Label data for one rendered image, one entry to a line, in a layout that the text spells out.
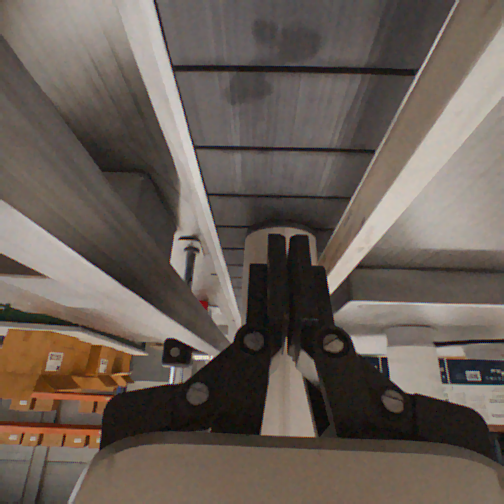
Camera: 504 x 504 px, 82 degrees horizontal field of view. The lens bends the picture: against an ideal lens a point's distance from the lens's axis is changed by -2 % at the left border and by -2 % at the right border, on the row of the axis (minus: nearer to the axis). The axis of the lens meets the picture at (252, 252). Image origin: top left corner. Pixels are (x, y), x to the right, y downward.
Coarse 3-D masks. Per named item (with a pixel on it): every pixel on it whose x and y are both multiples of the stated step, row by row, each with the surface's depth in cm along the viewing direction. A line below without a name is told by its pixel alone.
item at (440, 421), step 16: (416, 400) 8; (432, 400) 8; (416, 416) 8; (432, 416) 8; (448, 416) 8; (464, 416) 8; (480, 416) 8; (400, 432) 8; (416, 432) 8; (432, 432) 8; (448, 432) 8; (464, 432) 8; (480, 432) 8; (480, 448) 8
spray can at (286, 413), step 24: (264, 240) 19; (288, 240) 19; (312, 240) 20; (312, 264) 19; (288, 360) 16; (288, 384) 16; (288, 408) 15; (264, 432) 15; (288, 432) 15; (312, 432) 15
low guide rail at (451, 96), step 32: (480, 0) 6; (448, 32) 7; (480, 32) 6; (448, 64) 7; (480, 64) 6; (416, 96) 8; (448, 96) 7; (480, 96) 7; (416, 128) 8; (448, 128) 8; (384, 160) 11; (416, 160) 9; (384, 192) 10; (416, 192) 10; (352, 224) 14; (384, 224) 12; (352, 256) 16
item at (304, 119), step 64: (192, 0) 8; (256, 0) 8; (320, 0) 8; (384, 0) 8; (448, 0) 8; (192, 64) 10; (256, 64) 10; (320, 64) 10; (384, 64) 10; (192, 128) 12; (256, 128) 12; (320, 128) 12; (384, 128) 12; (256, 192) 17; (320, 192) 16; (320, 256) 25
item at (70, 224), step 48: (0, 48) 3; (0, 96) 3; (0, 144) 3; (48, 144) 3; (0, 192) 3; (48, 192) 3; (96, 192) 4; (0, 240) 3; (48, 240) 3; (96, 240) 4; (144, 240) 6; (96, 288) 5; (144, 288) 6; (192, 336) 11
